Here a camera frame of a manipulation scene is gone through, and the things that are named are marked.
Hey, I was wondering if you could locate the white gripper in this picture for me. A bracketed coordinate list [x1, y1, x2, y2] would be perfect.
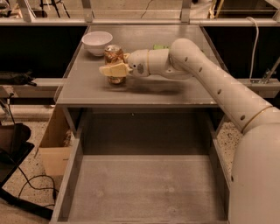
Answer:
[99, 50, 150, 77]

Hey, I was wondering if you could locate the orange LaCroix soda can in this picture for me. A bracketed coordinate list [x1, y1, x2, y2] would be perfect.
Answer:
[104, 45, 126, 85]

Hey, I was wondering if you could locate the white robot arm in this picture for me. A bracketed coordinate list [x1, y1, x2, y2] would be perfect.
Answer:
[99, 38, 280, 224]

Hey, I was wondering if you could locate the grey cabinet with top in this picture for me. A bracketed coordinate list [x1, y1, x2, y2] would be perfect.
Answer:
[54, 24, 241, 138]

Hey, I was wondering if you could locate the open grey top drawer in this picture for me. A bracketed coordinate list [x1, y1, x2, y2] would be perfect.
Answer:
[50, 112, 228, 224]

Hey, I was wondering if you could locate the green snack bag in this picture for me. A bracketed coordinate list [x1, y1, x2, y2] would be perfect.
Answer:
[153, 45, 169, 50]

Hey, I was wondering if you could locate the white ceramic bowl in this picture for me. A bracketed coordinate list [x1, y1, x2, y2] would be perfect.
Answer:
[81, 31, 113, 56]

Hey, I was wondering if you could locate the cardboard box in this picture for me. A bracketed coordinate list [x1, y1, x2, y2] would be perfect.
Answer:
[38, 107, 72, 176]

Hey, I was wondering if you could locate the black equipment base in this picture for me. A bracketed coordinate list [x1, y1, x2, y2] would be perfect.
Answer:
[0, 123, 53, 220]

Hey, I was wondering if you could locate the metal railing frame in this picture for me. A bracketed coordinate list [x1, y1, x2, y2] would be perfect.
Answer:
[0, 0, 280, 26]

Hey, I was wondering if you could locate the white hanging cable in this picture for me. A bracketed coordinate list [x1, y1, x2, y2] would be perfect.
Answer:
[246, 16, 261, 82]

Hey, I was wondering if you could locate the black floor cable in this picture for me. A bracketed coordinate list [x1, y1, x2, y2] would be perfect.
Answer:
[0, 147, 60, 205]

